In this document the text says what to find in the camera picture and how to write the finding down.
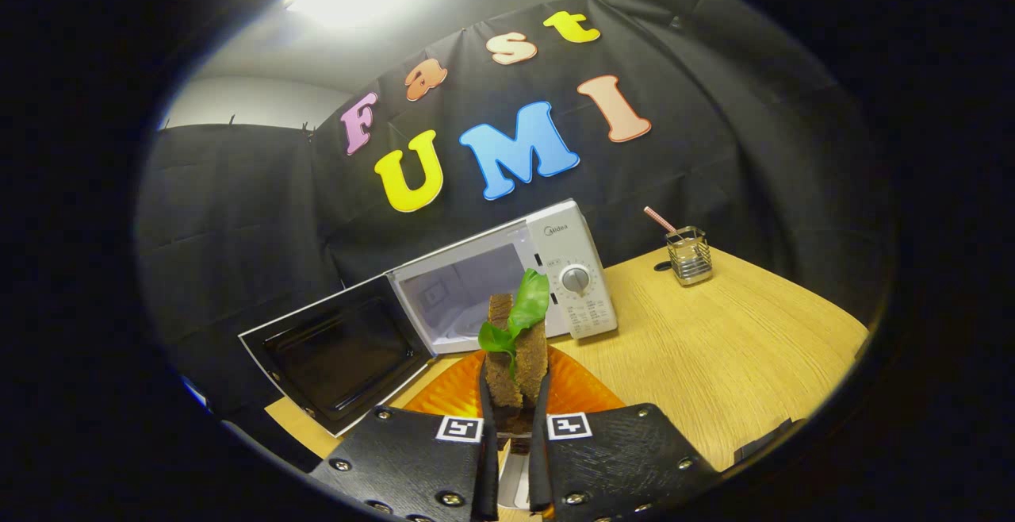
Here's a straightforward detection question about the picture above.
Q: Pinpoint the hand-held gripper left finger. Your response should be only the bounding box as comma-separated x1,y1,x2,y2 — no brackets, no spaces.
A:
309,350,500,522

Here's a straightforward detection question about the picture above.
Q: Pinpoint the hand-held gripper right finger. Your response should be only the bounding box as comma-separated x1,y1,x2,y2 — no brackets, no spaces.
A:
527,347,722,522

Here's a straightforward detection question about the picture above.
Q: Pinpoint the brown bread lettuce sandwich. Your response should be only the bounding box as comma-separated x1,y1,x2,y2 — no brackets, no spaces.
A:
477,268,551,436

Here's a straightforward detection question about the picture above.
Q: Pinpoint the white microwave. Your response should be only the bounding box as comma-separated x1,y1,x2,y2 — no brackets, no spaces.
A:
238,198,619,437

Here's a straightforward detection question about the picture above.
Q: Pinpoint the white rectangular plate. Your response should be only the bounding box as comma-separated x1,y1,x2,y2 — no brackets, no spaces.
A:
498,447,530,511

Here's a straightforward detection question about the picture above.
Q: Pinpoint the metal wire mesh holder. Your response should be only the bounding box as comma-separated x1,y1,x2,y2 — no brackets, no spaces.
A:
665,226,713,286

